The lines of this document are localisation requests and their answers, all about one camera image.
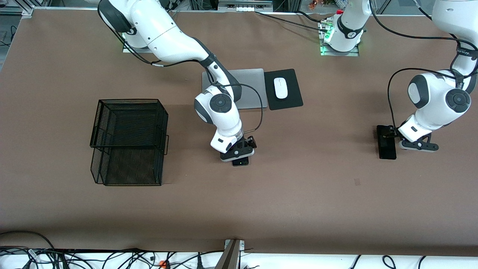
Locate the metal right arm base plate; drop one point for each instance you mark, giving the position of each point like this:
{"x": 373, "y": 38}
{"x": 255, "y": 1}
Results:
{"x": 129, "y": 49}

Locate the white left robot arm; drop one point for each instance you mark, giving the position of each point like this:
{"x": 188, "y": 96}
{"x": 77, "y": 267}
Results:
{"x": 433, "y": 93}

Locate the black mouse pad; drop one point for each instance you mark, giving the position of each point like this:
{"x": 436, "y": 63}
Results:
{"x": 291, "y": 97}

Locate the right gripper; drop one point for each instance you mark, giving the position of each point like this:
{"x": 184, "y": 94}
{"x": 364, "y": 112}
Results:
{"x": 248, "y": 142}

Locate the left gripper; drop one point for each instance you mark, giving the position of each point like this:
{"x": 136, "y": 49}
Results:
{"x": 393, "y": 131}

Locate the white computer mouse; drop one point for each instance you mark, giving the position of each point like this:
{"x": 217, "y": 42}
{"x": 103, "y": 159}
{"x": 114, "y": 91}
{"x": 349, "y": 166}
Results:
{"x": 281, "y": 89}

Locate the tall black slab phone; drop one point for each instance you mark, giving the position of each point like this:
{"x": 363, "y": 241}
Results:
{"x": 386, "y": 149}

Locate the white power strip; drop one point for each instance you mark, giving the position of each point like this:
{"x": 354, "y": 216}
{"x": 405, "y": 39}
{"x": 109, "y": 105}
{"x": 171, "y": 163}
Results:
{"x": 244, "y": 7}

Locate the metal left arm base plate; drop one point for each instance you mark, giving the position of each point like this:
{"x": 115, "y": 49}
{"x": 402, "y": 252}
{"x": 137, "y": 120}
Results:
{"x": 328, "y": 53}

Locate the grey closed laptop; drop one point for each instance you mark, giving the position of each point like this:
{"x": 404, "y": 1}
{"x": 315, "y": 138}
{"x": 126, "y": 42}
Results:
{"x": 254, "y": 86}

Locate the small black flip phone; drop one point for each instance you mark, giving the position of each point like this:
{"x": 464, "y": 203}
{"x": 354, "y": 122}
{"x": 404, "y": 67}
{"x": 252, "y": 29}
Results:
{"x": 241, "y": 163}

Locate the aluminium camera mount post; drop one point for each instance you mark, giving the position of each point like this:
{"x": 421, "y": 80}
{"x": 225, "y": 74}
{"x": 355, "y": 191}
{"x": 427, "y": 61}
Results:
{"x": 229, "y": 257}

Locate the aluminium frame rail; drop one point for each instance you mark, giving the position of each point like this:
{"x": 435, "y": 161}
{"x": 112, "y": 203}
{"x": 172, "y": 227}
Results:
{"x": 15, "y": 9}

